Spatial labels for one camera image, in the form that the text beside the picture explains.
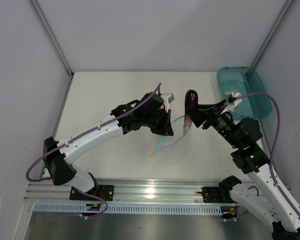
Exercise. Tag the white slotted cable duct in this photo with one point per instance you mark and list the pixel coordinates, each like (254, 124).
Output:
(120, 208)

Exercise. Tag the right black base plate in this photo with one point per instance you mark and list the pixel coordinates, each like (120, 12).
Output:
(214, 195)

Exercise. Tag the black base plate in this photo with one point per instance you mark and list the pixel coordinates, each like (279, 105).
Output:
(214, 195)
(105, 192)

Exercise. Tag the clear zip top bag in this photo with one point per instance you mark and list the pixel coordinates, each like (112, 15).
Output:
(168, 142)

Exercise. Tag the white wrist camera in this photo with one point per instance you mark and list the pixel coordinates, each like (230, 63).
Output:
(231, 101)
(167, 99)

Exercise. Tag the aluminium rail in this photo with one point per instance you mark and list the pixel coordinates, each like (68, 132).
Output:
(128, 191)

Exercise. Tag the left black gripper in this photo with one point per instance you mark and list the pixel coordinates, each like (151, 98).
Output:
(165, 129)

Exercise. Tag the right aluminium frame post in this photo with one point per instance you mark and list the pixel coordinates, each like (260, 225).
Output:
(273, 31)

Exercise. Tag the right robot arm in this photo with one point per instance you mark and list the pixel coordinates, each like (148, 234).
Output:
(280, 212)

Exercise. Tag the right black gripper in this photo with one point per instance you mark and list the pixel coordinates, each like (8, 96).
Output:
(210, 112)

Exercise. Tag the aluminium frame post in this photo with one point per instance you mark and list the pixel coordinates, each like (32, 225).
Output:
(273, 31)
(43, 21)

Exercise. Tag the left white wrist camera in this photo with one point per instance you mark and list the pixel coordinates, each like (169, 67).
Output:
(167, 99)

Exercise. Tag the teal plastic bin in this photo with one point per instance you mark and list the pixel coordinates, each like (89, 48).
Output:
(245, 81)

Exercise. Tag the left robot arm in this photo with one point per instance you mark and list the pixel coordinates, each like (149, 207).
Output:
(152, 111)

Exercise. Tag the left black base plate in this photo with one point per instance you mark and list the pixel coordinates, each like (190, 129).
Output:
(105, 192)

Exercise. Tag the left aluminium frame post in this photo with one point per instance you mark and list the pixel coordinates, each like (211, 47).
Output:
(43, 21)

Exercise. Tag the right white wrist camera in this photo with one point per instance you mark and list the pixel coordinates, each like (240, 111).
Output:
(231, 101)

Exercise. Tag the purple eggplant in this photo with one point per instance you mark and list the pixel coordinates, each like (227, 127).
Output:
(190, 102)

